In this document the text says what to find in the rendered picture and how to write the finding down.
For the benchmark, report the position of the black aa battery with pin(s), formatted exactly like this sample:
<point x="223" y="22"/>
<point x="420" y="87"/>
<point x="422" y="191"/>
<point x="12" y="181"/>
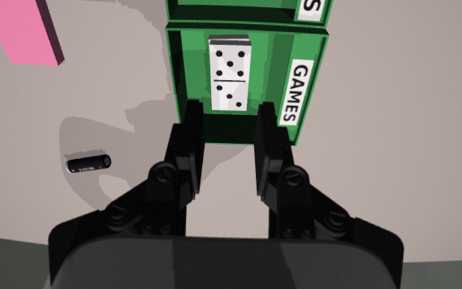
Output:
<point x="88" y="163"/>

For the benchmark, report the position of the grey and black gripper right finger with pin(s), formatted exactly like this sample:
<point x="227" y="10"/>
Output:
<point x="295" y="206"/>

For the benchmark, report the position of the green three-compartment bin rack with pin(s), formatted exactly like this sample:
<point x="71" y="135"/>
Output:
<point x="190" y="22"/>

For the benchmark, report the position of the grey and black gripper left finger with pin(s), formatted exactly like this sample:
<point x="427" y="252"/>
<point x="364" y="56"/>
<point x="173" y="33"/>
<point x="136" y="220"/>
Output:
<point x="157" y="205"/>

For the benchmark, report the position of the white domino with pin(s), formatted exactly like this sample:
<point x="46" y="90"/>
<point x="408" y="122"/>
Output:
<point x="229" y="68"/>
<point x="229" y="37"/>

